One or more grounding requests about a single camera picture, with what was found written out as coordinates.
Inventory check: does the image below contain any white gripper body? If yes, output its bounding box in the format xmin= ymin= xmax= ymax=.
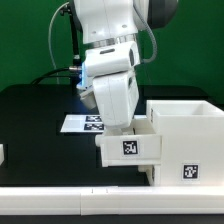
xmin=80 ymin=71 xmax=139 ymax=129

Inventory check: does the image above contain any white drawer with knob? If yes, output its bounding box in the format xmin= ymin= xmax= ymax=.
xmin=95 ymin=115 xmax=162 ymax=167

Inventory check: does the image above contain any white drawer cabinet box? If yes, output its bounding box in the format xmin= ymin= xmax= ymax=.
xmin=146 ymin=100 xmax=224 ymax=186

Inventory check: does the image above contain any white drawer without knob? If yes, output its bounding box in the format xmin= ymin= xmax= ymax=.
xmin=138 ymin=165 xmax=155 ymax=186

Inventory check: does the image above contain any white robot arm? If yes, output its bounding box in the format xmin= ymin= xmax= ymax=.
xmin=69 ymin=0 xmax=178 ymax=129

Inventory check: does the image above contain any white marker sheet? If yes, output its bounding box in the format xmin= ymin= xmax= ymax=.
xmin=61 ymin=115 xmax=104 ymax=133

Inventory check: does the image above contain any black cable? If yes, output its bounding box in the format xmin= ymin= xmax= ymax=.
xmin=30 ymin=67 xmax=84 ymax=86

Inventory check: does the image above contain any white cable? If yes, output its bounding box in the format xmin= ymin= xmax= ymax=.
xmin=47 ymin=2 xmax=73 ymax=85

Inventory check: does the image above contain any black camera on stand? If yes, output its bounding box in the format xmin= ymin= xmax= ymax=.
xmin=59 ymin=0 xmax=82 ymax=65

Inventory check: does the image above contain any white left rail block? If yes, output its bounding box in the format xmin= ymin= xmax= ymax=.
xmin=0 ymin=144 xmax=4 ymax=166

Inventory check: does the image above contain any white front rail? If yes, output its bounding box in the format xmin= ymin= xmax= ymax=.
xmin=0 ymin=186 xmax=224 ymax=215

